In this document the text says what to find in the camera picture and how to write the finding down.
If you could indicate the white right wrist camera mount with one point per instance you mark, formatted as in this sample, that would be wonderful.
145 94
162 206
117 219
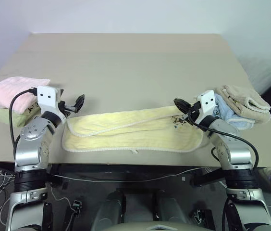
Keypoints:
206 102

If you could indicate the yellow towel with white trim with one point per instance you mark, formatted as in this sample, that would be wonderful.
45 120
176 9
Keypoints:
130 137

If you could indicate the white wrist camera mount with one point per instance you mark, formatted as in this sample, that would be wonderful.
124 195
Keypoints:
46 97
206 102

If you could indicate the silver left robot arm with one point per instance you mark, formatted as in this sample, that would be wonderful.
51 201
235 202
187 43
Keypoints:
31 144

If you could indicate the dark rounded robot leg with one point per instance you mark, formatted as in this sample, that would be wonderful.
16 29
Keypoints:
171 209
109 209

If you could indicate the folded beige towel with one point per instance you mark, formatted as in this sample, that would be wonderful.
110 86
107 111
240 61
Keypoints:
243 101

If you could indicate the folded light blue towel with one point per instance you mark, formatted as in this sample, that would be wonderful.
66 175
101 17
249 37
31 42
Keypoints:
234 121

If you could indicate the small black connector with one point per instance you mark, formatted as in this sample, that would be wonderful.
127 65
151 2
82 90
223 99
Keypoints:
76 205

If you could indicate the folded green towel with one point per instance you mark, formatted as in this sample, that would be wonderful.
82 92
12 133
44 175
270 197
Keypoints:
10 118

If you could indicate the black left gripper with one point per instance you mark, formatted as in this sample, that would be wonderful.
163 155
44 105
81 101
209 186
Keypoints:
64 107

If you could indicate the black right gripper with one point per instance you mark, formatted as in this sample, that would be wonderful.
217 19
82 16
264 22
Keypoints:
193 111

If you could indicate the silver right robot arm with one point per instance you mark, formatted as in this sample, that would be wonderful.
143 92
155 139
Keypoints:
236 154

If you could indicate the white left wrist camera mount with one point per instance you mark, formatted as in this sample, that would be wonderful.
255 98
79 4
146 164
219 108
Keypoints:
46 97

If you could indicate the black table frame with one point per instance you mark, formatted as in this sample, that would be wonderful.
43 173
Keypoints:
126 169

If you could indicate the folded pink towel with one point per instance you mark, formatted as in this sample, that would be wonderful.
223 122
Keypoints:
8 92

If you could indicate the grey robot torso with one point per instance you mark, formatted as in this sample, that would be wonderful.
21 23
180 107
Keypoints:
159 227

